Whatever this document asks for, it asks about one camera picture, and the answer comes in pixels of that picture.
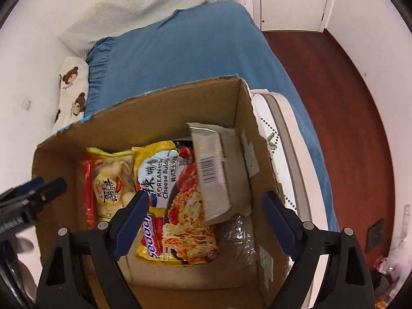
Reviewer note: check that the floor clutter pile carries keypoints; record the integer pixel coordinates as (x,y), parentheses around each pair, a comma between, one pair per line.
(384,268)

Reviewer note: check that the yellow instant noodle packet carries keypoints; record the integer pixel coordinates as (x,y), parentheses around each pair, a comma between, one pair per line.
(173,199)

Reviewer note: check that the white patterned folded blanket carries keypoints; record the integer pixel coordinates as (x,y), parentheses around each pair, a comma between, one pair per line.
(289,141)

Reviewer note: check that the red snack packet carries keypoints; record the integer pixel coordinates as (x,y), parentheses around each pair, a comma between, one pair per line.
(89,196)

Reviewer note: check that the black flat floor item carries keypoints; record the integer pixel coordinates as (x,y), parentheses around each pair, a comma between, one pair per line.
(375,234)

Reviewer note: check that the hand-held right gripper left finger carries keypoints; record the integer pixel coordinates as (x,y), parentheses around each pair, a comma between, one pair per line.
(130,223)

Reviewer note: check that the white textured pillow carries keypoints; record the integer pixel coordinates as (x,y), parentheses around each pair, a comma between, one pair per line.
(144,9)

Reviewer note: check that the clear plastic bag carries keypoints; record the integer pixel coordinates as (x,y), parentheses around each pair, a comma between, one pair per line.
(236,241)

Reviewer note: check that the white wall socket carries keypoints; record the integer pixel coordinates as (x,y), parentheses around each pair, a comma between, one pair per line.
(407,210)
(25,104)

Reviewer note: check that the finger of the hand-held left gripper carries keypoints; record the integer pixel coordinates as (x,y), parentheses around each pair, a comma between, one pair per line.
(51,189)
(27,187)

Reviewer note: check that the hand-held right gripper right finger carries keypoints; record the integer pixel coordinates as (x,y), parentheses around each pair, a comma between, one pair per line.
(280,223)

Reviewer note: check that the white wardrobe door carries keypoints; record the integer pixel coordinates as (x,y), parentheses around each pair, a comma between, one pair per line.
(289,0)

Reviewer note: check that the blue bed sheet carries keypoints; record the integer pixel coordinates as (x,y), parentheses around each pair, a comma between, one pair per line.
(180,48)

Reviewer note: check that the bear print pillow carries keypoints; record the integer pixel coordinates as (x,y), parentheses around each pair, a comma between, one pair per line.
(72,90)

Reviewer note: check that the brown cardboard box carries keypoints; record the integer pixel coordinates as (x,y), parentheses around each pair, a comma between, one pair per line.
(161,125)

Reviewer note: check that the grey barcode snack packet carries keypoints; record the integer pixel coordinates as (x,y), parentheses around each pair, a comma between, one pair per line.
(212,173)

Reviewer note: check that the yellow cracker snack packet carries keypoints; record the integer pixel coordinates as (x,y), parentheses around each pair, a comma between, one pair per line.
(111,186)

